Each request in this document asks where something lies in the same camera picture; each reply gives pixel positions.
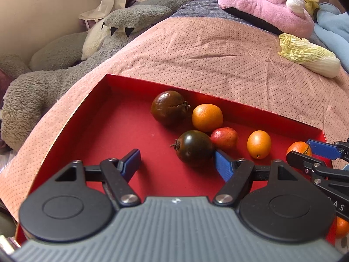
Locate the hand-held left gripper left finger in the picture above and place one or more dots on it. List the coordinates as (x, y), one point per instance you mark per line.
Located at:
(132, 161)

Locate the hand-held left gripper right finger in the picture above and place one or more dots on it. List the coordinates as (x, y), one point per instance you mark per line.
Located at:
(222, 163)

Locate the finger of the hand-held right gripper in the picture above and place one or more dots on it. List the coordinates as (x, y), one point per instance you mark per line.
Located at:
(321, 148)
(300, 159)

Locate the tangerine with stem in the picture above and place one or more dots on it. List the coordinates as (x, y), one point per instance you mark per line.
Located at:
(298, 147)
(342, 226)

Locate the red speckled plum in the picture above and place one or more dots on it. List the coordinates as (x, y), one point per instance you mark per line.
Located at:
(224, 138)

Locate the dark brown tomato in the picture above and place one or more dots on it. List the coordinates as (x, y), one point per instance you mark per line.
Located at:
(169, 107)
(194, 148)

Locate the red tray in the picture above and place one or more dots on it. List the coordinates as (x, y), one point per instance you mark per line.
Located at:
(114, 131)

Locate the small smooth orange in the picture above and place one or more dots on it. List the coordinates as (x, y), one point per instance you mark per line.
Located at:
(259, 144)
(207, 117)

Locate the napa cabbage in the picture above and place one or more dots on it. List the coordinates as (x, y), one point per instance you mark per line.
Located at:
(313, 57)

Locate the grey plush toy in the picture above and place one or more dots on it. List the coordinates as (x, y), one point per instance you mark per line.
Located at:
(54, 87)

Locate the light blue blanket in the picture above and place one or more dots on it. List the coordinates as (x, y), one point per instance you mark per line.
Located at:
(332, 27)

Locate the grey-blue blanket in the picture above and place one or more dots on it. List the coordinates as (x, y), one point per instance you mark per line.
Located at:
(196, 8)

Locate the white tote bag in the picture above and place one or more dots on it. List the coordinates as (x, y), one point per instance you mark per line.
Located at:
(109, 4)

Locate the pink plush toy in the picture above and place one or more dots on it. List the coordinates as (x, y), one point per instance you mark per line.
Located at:
(259, 2)

